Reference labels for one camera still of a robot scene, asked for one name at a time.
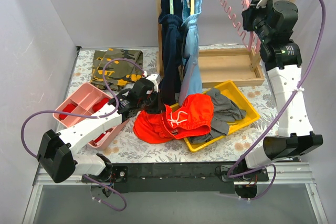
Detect pink wavy hanger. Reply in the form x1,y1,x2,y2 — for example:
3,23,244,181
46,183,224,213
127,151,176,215
218,0,255,51

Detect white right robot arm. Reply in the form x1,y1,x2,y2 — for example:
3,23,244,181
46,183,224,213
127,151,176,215
226,0,323,181

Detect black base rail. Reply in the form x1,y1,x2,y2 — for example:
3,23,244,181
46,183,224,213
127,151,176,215
81,162,271,195

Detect red block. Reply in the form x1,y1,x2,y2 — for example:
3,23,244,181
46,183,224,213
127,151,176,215
92,98,110,113
59,103,76,120

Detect light blue shorts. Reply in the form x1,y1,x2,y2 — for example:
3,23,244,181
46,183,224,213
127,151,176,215
178,0,202,105

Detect camouflage shorts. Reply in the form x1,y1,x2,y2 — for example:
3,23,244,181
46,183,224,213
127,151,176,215
90,48,143,91

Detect red white striped item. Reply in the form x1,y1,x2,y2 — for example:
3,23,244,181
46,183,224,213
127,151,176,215
89,131,109,147

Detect orange shorts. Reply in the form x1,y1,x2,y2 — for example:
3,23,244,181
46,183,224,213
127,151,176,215
133,93,214,144

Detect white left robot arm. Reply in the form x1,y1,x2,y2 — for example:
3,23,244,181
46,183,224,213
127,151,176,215
37,74,165,183

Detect wooden clothes rack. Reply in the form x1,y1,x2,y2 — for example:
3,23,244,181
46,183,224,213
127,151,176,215
154,0,312,88

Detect navy blue shorts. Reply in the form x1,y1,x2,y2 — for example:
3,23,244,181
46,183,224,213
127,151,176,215
158,0,183,105

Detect yellow plastic tray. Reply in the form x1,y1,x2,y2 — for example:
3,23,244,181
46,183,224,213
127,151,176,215
183,80,260,152

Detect grey shorts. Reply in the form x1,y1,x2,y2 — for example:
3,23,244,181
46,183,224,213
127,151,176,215
188,88,246,144

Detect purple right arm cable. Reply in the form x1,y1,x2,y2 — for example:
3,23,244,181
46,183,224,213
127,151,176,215
219,0,327,201

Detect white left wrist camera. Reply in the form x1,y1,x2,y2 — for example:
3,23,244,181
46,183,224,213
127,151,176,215
142,71,161,92

